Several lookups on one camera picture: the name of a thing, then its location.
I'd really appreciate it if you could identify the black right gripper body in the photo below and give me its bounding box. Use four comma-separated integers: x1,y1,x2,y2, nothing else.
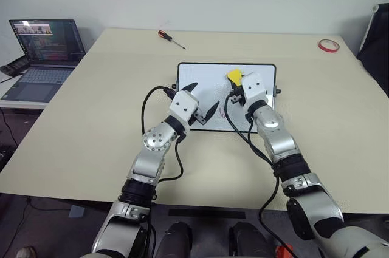
228,86,246,109

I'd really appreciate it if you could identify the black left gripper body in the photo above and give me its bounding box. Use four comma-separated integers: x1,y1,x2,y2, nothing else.
187,107,206,126

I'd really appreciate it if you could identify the yellow whiteboard eraser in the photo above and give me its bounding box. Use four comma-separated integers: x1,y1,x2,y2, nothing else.
225,68,243,87

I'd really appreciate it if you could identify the small black-framed whiteboard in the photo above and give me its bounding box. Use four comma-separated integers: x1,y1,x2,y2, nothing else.
170,62,282,133

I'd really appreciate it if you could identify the red tape roll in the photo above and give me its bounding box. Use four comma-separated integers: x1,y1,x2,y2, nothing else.
318,38,340,54

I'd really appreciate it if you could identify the black flat strip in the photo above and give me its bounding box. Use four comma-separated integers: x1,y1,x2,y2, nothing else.
168,208,247,219

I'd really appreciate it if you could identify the dark rounded shape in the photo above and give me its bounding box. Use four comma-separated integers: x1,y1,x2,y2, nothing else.
227,221,270,258
154,221,194,258

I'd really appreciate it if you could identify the open grey laptop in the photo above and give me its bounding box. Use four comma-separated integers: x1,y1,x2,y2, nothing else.
2,19,87,103

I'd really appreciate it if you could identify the orange plastic object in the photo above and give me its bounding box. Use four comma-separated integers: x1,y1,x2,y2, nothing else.
275,244,294,258

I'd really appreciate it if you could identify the black handheld controller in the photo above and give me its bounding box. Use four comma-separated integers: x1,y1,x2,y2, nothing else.
0,56,30,77

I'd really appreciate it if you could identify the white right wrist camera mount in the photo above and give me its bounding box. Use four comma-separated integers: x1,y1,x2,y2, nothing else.
239,72,270,109

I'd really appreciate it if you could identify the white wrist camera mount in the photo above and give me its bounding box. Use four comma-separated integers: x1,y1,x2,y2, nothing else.
168,90,200,125
239,72,270,109

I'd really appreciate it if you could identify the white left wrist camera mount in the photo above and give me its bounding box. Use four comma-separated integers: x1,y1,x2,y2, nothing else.
168,90,200,125

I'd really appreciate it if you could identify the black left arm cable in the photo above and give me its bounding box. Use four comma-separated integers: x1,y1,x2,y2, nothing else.
141,86,185,183

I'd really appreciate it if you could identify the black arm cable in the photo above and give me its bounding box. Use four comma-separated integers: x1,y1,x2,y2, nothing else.
141,86,185,183
224,93,297,258

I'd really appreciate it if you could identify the red black handled screwdriver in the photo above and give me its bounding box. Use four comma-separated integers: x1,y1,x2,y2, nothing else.
157,29,187,50

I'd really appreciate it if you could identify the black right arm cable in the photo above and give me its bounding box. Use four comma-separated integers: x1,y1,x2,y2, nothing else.
224,93,297,258

